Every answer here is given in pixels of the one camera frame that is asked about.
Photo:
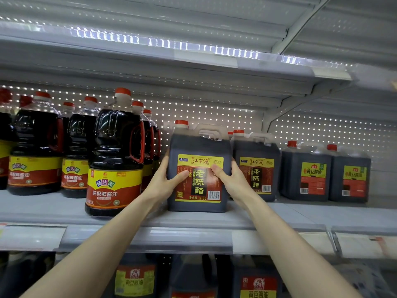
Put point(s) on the black jug orange label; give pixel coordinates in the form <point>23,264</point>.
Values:
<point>352,180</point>
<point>307,177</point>

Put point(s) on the square soy sauce jug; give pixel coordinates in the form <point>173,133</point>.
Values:
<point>257,285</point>

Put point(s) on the person's right forearm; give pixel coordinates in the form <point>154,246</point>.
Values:
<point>298,260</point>

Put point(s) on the black jug brown gold label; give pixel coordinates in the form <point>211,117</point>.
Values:
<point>263,177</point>

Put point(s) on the person's right hand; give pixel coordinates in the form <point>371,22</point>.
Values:
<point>239,189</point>

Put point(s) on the white metal store shelving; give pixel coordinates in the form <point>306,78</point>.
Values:
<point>37,211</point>

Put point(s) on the person's left hand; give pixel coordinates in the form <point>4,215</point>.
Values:
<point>162,186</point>

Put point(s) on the vinegar jug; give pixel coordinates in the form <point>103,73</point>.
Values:
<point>198,145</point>

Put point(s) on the row of dark red-capped bottles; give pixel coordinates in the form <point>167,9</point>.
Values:
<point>34,170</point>

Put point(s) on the person's left forearm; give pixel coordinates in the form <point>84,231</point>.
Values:
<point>87,257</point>

